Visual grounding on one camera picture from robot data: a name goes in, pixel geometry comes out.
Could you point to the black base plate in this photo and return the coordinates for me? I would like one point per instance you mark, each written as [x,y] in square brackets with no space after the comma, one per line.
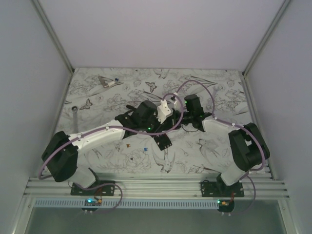
[219,189]
[99,188]

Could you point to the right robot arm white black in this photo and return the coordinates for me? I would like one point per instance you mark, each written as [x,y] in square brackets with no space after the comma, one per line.
[248,148]

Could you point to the silver ratchet wrench left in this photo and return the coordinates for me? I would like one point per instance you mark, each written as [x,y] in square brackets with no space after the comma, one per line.
[75,119]

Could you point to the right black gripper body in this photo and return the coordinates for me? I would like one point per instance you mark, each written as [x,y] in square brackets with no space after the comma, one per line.
[186,117]

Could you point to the silver open-end wrench right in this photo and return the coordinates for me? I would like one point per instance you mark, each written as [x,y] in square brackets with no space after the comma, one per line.
[215,91]

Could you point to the right controller board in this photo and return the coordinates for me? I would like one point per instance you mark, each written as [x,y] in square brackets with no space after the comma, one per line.
[225,207]

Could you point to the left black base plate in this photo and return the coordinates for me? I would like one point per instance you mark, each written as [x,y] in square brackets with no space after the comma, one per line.
[99,188]

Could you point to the left controller board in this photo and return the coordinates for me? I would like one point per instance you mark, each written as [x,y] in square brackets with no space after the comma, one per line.
[91,205]

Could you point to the white slotted cable duct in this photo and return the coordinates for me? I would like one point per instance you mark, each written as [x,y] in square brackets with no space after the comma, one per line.
[127,203]

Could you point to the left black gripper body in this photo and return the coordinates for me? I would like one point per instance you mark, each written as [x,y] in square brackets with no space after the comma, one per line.
[153,125]

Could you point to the metal bracket tool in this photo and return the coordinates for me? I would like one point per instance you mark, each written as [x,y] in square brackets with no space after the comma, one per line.
[103,81]

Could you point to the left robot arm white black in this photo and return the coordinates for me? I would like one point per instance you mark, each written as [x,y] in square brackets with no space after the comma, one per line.
[61,154]

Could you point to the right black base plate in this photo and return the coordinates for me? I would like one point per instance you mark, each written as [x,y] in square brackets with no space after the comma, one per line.
[219,189]

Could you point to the aluminium rail frame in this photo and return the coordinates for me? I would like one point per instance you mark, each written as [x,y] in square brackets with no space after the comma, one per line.
[235,57]

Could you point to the controller board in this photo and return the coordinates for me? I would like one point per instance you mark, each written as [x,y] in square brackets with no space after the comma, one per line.
[91,205]
[225,207]

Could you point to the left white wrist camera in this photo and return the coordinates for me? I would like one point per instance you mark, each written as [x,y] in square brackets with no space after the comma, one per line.
[163,111]

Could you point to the black fuse box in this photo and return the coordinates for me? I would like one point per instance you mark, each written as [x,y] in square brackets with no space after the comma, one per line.
[162,141]

